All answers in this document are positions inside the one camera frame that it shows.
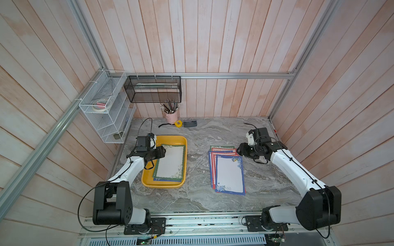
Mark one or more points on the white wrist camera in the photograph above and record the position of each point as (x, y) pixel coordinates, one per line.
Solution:
(152, 140)
(251, 137)

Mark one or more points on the green bordered stationery paper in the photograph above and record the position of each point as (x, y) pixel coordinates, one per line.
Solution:
(221, 147)
(172, 165)

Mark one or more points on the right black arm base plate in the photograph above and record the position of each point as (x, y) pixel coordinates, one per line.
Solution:
(255, 223)

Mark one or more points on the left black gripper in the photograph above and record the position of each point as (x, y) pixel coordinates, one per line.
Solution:
(160, 152)

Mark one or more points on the white wire shelf rack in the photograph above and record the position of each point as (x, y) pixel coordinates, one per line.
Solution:
(112, 126)

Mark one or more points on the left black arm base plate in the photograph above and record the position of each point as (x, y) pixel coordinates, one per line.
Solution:
(153, 226)

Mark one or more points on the pink pencil cup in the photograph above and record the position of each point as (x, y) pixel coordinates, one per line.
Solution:
(171, 117)

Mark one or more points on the black mesh wall basket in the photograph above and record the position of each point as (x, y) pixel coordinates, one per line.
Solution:
(153, 88)

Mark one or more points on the yellow tape measure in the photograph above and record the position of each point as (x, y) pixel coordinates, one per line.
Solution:
(178, 123)

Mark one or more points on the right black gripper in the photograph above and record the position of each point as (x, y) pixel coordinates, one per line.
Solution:
(243, 146)

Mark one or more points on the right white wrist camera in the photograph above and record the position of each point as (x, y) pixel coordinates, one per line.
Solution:
(251, 137)

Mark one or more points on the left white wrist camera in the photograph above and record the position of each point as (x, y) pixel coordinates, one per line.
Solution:
(152, 140)

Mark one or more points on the pencils bundle in cup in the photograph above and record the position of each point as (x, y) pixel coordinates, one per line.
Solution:
(170, 106)

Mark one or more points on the aluminium front rail frame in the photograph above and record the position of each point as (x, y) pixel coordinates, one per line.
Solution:
(204, 229)

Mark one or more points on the yellow plastic storage tray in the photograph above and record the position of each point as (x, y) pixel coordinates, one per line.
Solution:
(147, 176)

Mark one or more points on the tape roll on shelf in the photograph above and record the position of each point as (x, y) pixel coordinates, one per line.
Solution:
(101, 105)

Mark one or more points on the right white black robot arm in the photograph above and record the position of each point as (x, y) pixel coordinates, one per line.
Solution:
(320, 205)

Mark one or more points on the red bordered stationery paper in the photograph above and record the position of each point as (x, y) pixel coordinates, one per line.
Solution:
(223, 149)
(212, 158)
(227, 152)

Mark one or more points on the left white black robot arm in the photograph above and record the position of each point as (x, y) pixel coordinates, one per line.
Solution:
(112, 204)

